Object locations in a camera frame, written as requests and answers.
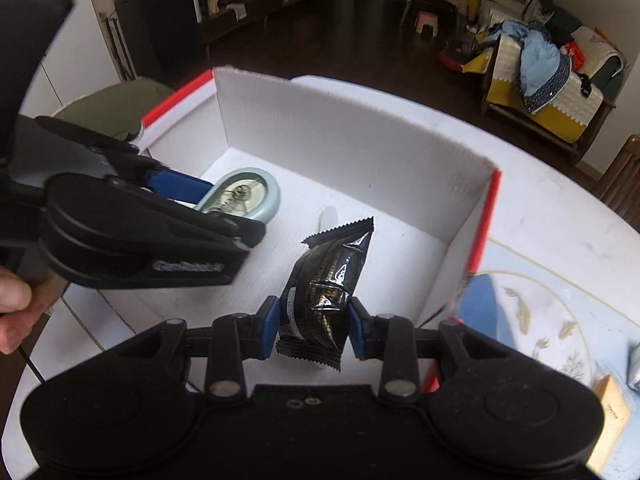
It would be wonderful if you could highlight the orange bag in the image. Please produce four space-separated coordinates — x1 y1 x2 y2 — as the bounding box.
562 42 587 69

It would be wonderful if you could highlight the black snack packet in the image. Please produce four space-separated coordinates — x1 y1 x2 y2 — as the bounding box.
275 216 375 372

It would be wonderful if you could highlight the white cabinet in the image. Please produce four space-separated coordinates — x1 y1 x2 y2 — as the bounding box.
20 0 123 128

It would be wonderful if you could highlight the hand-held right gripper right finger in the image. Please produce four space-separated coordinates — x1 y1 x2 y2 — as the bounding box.
348 297 506 406

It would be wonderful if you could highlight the thin black cable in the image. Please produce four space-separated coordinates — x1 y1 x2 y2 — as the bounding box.
0 310 47 386

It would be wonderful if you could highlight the pale blue round tin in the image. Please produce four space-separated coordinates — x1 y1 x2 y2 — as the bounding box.
194 166 281 223

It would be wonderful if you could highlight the person's left hand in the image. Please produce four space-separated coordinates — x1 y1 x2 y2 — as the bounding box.
0 266 34 356

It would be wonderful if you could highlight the sofa with yellow white cover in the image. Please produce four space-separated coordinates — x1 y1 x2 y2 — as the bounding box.
480 22 632 161

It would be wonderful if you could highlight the red cardboard box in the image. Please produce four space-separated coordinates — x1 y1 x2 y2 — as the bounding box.
141 66 502 396

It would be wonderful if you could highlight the red and black floor item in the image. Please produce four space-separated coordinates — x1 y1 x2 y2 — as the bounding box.
437 35 482 73

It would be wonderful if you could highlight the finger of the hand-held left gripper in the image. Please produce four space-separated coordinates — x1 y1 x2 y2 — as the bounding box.
34 115 214 207
164 199 267 251

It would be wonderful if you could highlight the dark long sideboard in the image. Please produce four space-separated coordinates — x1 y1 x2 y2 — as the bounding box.
200 0 343 56

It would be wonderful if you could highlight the wooden block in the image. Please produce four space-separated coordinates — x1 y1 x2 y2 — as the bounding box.
590 375 631 473

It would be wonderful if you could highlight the colourful plastic stool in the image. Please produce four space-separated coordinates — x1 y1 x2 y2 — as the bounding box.
415 10 442 37

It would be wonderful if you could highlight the wooden chair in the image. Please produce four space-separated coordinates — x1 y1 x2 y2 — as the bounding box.
592 135 640 221

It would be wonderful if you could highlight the green chair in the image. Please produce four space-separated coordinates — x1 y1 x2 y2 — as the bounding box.
52 77 176 142

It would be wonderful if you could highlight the light blue jacket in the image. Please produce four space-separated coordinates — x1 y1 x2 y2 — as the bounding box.
500 20 573 113

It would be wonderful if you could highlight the black tower appliance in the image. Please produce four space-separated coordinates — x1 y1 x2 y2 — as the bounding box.
112 0 202 81

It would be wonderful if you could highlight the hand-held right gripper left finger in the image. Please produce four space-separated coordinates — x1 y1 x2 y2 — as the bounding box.
117 296 279 403

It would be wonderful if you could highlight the blue and white tissue pack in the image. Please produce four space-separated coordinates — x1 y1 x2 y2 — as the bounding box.
624 342 640 392

